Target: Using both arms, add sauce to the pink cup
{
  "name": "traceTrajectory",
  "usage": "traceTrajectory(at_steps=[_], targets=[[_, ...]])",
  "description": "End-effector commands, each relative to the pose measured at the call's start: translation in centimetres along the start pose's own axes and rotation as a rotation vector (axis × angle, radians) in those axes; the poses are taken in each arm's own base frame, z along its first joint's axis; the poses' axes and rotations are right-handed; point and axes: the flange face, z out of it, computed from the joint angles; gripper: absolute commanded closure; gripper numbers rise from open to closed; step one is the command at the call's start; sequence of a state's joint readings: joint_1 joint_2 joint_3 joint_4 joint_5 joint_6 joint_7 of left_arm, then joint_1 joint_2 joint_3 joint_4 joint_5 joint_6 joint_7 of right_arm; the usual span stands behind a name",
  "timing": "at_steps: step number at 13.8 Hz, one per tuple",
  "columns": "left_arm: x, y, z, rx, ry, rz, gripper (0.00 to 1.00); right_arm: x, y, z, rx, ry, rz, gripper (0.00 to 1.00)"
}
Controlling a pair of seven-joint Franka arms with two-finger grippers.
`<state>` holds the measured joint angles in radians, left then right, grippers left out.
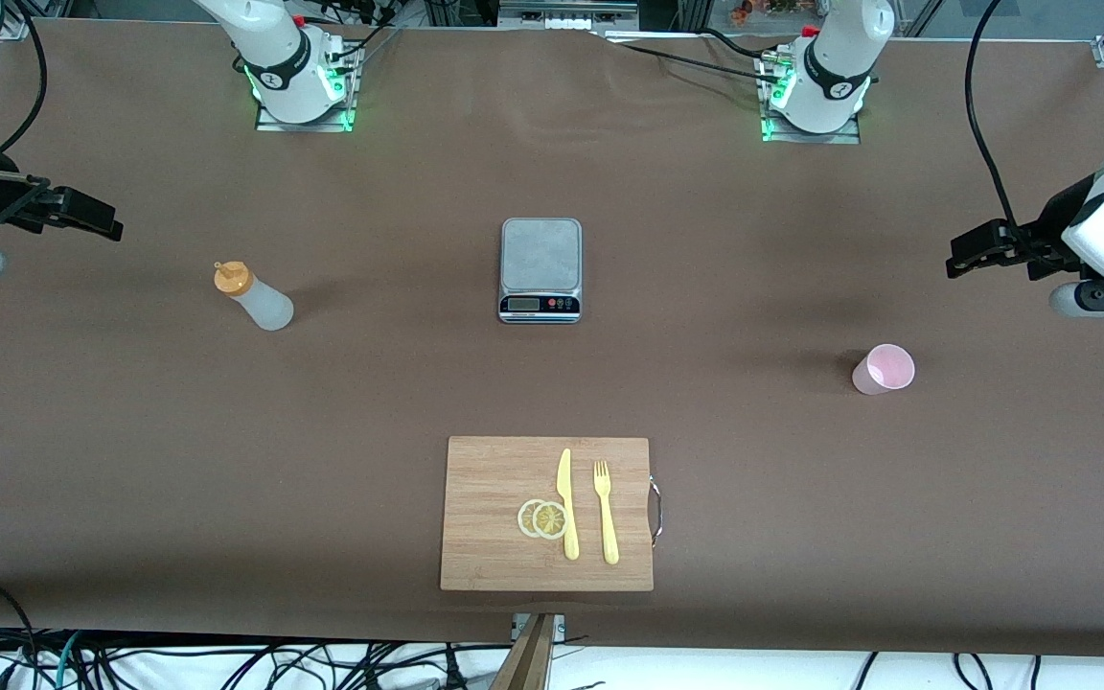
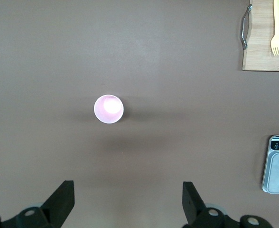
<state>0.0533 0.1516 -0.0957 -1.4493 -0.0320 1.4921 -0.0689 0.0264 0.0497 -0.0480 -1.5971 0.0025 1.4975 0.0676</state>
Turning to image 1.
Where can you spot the yellow lemon slice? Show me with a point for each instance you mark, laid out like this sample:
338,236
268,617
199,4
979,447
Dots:
549,520
524,518

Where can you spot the silver digital kitchen scale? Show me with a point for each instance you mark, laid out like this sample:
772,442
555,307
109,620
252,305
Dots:
540,259

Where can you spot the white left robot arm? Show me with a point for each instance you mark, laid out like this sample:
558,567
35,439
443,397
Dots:
835,67

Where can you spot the yellow plastic knife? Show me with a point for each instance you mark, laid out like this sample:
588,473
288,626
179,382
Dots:
567,508

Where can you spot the aluminium frame corner bracket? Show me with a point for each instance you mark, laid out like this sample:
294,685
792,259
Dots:
17,29

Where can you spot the brown table cover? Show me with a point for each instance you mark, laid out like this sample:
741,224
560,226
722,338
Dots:
226,479

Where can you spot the translucent orange-capped sauce bottle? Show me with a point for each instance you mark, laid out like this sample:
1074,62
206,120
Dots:
264,305

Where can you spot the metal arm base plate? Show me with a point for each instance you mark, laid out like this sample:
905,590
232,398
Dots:
308,126
806,137

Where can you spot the wooden post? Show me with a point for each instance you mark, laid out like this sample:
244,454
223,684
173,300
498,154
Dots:
528,661

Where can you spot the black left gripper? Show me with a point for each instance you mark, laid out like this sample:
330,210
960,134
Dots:
1053,222

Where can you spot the pink plastic cup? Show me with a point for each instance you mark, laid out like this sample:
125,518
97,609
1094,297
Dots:
883,372

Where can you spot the wooden cutting board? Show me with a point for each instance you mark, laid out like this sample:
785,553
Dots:
485,517

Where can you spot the grey power strip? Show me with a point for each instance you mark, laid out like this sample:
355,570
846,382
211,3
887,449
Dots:
609,10

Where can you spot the yellow plastic fork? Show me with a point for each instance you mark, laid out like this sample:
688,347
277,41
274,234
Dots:
608,522

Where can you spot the small metal bracket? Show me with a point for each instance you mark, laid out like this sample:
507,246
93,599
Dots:
559,625

